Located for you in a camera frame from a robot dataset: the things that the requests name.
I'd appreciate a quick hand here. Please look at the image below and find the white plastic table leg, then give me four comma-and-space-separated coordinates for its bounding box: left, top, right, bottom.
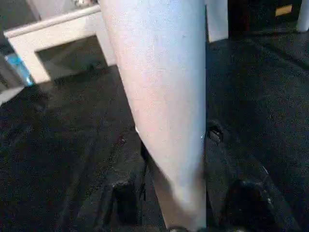
99, 0, 208, 232
296, 0, 309, 32

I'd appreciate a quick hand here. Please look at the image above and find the small tan label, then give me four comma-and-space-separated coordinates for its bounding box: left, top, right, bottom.
275, 4, 293, 17

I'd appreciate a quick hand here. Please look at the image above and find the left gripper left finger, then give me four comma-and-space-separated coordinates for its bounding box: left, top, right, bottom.
79, 137, 168, 232

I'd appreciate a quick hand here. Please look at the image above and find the black work mat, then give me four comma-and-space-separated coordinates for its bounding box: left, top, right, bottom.
0, 31, 309, 232

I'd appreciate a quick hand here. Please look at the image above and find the white glass-door cabinet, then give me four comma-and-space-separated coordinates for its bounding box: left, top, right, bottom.
3, 0, 229, 84

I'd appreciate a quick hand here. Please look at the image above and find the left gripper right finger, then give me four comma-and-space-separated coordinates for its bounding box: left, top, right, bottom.
204, 120, 300, 232

